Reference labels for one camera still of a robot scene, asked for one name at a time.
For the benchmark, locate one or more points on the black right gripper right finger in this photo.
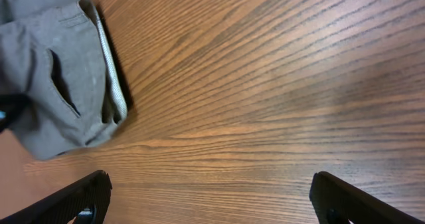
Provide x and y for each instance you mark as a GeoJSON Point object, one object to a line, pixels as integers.
{"type": "Point", "coordinates": [336, 201]}

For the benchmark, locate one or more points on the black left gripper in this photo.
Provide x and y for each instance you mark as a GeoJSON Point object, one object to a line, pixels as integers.
{"type": "Point", "coordinates": [12, 106]}

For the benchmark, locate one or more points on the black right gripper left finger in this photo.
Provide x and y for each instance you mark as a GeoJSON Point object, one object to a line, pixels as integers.
{"type": "Point", "coordinates": [84, 201]}

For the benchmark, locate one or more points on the grey shorts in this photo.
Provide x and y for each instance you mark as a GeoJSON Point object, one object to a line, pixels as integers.
{"type": "Point", "coordinates": [57, 53]}

